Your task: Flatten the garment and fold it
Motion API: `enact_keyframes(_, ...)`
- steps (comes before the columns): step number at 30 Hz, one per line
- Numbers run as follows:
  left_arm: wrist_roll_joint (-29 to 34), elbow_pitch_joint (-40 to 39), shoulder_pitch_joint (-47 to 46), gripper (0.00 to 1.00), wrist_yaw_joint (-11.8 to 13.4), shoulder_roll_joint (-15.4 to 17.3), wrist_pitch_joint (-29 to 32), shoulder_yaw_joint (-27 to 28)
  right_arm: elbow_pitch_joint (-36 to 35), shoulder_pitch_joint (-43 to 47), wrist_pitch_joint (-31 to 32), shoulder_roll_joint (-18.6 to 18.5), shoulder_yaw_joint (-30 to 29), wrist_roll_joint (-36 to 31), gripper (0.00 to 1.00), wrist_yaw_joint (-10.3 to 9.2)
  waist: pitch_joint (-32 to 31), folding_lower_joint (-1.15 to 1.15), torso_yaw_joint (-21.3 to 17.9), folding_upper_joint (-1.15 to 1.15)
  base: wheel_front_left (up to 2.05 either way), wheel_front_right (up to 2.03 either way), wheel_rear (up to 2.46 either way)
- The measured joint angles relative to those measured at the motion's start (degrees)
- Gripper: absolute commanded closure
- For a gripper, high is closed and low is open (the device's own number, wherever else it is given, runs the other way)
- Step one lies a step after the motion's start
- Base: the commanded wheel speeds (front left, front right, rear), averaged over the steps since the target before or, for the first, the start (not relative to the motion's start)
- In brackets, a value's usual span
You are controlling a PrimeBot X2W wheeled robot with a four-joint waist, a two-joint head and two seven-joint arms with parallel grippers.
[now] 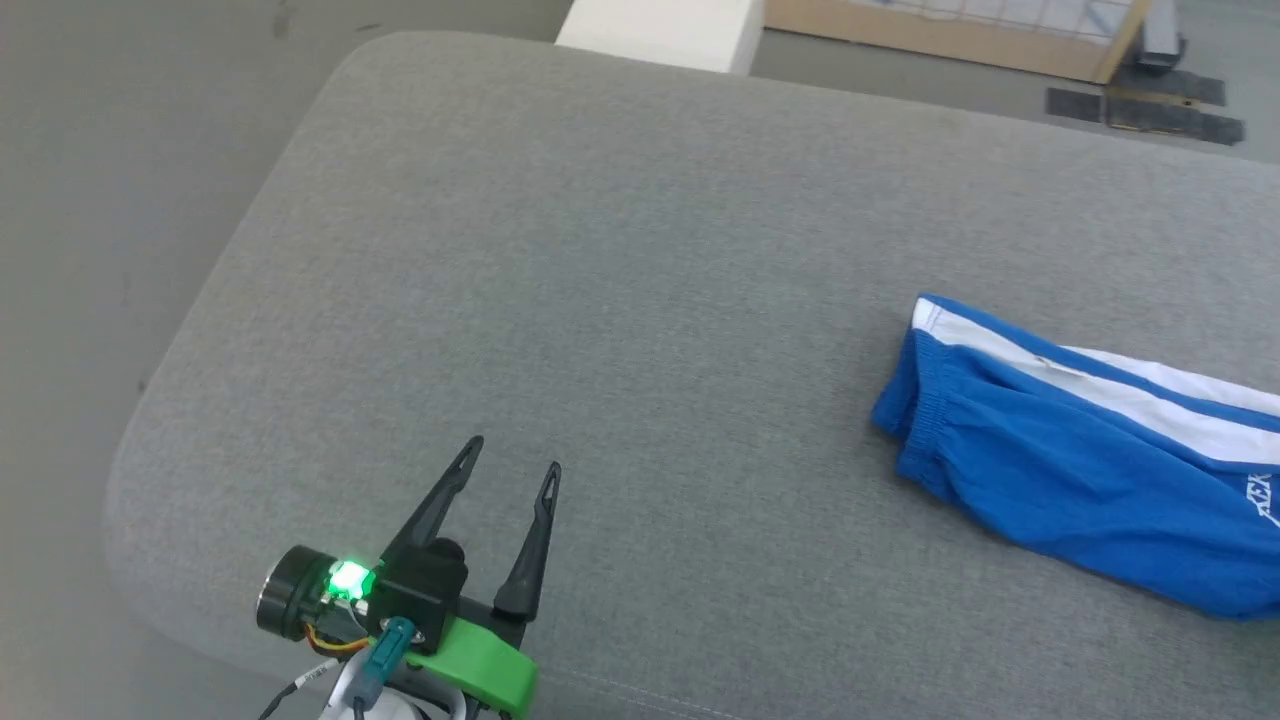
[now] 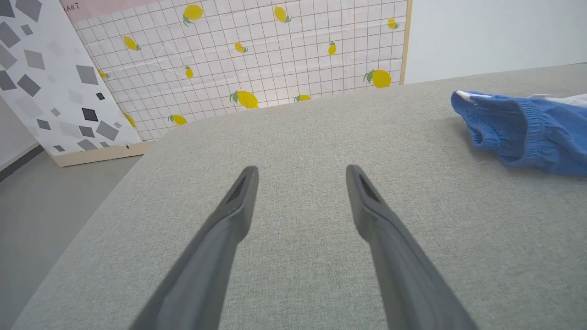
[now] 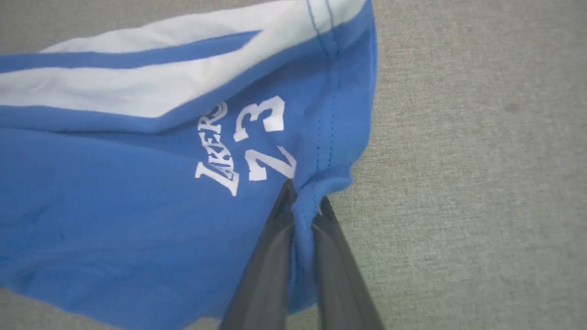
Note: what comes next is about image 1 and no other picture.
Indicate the black tape strips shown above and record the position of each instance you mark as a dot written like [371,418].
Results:
[1150,108]

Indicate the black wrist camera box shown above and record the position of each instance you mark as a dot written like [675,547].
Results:
[425,590]

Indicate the blue shorts with white stripes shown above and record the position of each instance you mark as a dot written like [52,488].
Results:
[1080,470]

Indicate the black cylinder with green light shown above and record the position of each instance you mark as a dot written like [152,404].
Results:
[300,595]

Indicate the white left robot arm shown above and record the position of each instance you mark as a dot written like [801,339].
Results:
[385,707]

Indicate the white box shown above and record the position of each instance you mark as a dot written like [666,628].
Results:
[660,28]

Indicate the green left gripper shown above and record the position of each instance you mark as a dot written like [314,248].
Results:
[480,665]

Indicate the dark panel foot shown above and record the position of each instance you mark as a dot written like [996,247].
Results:
[1160,35]

